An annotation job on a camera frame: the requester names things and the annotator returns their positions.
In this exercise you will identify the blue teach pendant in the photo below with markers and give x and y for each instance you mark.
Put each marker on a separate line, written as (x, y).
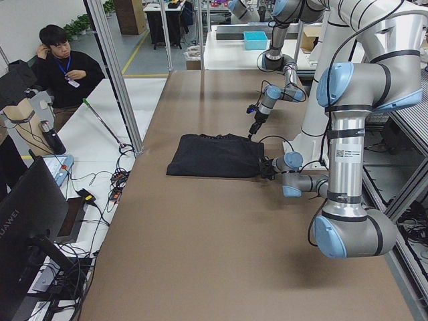
(60, 166)

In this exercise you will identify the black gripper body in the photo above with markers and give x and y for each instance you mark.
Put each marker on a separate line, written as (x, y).
(268, 166)
(258, 118)

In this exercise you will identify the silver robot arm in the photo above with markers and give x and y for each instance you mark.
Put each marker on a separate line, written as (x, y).
(343, 228)
(284, 12)

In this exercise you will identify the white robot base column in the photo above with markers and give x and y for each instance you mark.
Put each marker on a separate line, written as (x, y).
(375, 69)

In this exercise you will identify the aluminium frame post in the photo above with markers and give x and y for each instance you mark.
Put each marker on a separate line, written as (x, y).
(105, 43)

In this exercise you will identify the black grabber stick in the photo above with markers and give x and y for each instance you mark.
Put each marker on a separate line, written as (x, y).
(121, 145)

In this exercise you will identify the seated man in black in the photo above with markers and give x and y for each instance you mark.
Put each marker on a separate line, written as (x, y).
(69, 75)

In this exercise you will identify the black Huawei monitor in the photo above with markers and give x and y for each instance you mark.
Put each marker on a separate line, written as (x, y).
(32, 215)

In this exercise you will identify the black power adapter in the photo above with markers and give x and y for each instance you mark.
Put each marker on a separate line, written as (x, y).
(87, 196)

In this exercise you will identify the black water bottle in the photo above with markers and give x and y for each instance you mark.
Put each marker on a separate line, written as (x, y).
(52, 138)

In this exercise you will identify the black printed t-shirt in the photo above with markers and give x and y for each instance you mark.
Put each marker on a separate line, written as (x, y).
(225, 156)

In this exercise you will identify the red black power strip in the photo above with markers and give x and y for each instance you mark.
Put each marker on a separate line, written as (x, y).
(118, 181)

